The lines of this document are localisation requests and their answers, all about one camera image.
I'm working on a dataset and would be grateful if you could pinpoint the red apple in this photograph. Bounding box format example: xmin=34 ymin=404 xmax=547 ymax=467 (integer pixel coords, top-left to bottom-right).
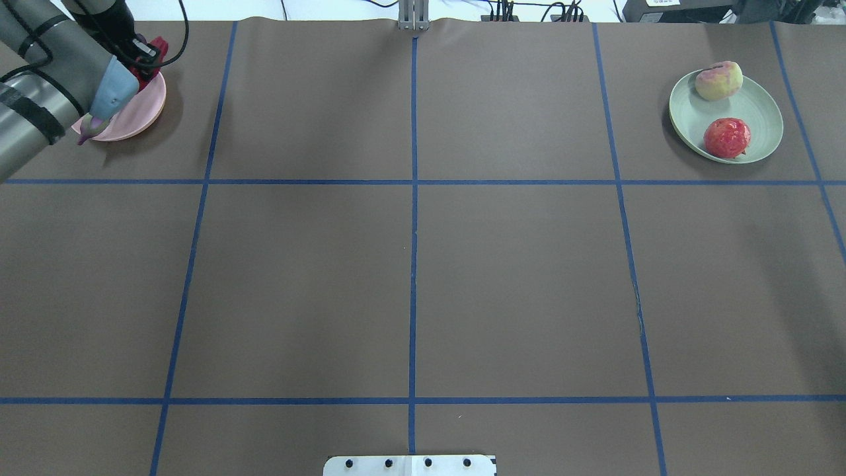
xmin=703 ymin=117 xmax=751 ymax=159

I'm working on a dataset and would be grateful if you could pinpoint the peach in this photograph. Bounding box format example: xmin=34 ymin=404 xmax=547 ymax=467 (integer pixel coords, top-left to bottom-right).
xmin=694 ymin=61 xmax=744 ymax=102

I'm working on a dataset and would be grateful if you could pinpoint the purple eggplant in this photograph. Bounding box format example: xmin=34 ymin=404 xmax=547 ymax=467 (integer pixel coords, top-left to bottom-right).
xmin=77 ymin=114 xmax=110 ymax=145

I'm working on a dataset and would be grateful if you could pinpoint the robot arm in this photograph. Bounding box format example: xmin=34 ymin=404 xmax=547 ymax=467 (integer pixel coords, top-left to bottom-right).
xmin=1 ymin=1 xmax=140 ymax=180

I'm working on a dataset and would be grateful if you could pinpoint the black power strip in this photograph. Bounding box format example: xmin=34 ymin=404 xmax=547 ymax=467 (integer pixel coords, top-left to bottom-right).
xmin=473 ymin=1 xmax=590 ymax=23

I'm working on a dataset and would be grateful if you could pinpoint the green plate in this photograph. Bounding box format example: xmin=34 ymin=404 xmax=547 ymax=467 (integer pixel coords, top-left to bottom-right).
xmin=668 ymin=71 xmax=785 ymax=165

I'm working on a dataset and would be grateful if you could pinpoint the pink plate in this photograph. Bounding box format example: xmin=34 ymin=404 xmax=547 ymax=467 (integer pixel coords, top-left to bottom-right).
xmin=71 ymin=73 xmax=167 ymax=142

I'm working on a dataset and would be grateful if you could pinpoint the black power adapter box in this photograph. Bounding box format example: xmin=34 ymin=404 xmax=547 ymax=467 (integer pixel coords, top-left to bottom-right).
xmin=621 ymin=1 xmax=736 ymax=24

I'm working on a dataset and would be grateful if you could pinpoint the aluminium frame post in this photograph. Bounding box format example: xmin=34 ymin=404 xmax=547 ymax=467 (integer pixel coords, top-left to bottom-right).
xmin=398 ymin=0 xmax=431 ymax=31

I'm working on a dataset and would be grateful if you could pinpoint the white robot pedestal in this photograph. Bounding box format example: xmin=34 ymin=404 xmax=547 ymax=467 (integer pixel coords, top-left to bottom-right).
xmin=323 ymin=454 xmax=498 ymax=475

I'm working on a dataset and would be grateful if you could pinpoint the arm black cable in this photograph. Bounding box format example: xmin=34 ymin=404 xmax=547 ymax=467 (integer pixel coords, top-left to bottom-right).
xmin=66 ymin=0 xmax=190 ymax=73

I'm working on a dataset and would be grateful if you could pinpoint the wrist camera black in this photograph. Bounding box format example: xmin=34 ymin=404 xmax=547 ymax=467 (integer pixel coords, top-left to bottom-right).
xmin=66 ymin=1 xmax=139 ymax=64

